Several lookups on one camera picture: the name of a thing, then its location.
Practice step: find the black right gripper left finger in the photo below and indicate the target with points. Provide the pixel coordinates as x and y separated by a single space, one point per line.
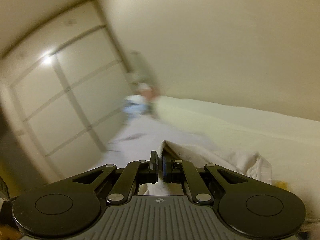
70 206

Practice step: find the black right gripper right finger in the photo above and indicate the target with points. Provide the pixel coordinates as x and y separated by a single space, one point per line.
246 206

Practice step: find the white garment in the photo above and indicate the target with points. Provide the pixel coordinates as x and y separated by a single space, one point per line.
202 152

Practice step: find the pink grey bed cover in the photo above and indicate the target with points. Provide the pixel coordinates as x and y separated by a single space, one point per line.
289 144

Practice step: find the white wardrobe doors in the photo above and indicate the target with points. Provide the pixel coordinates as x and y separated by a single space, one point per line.
63 87

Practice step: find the blurred blue white object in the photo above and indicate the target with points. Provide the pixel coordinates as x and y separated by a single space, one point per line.
136 105

